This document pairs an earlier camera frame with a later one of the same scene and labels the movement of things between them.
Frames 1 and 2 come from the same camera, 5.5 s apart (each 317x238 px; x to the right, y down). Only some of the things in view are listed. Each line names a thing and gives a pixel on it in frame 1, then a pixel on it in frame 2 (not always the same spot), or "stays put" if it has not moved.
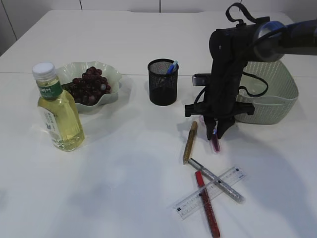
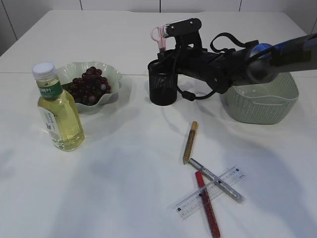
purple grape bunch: [90, 88] stays put
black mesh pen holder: [163, 77] stays put
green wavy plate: [72, 71] stays put
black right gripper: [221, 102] to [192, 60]
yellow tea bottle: [60, 111] stays put
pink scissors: [214, 139] to [157, 35]
